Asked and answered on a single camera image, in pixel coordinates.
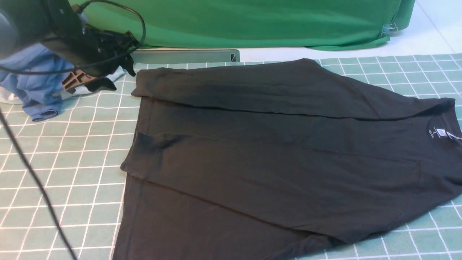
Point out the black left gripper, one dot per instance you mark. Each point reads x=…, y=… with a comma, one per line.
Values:
x=96, y=52

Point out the dark gray long-sleeve shirt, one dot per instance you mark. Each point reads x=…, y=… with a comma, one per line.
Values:
x=276, y=161

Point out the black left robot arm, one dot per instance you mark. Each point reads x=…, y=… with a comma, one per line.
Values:
x=57, y=25

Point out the blue crumpled shirt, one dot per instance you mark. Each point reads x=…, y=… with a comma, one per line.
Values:
x=39, y=95

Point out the green checkered tablecloth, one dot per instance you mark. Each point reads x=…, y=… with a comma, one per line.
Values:
x=77, y=156

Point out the green backdrop cloth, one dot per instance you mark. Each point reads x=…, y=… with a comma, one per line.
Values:
x=325, y=25

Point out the silver binder clip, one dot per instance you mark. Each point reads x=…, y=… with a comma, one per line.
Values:
x=388, y=29

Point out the gray metal cable tray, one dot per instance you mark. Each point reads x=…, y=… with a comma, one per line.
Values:
x=185, y=56

